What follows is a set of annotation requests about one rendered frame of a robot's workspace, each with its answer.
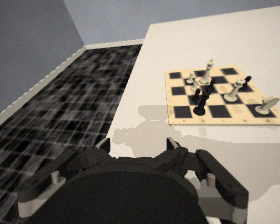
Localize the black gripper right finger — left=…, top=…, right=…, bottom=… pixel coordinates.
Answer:
left=142, top=138, right=249, bottom=224

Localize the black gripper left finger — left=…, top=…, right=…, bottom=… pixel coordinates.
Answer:
left=17, top=138, right=119, bottom=224

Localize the white pawn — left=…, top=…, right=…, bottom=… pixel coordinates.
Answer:
left=186, top=72, right=194, bottom=84
left=190, top=79, right=199, bottom=91

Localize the black and tan chessboard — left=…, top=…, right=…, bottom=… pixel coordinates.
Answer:
left=164, top=65, right=280, bottom=125

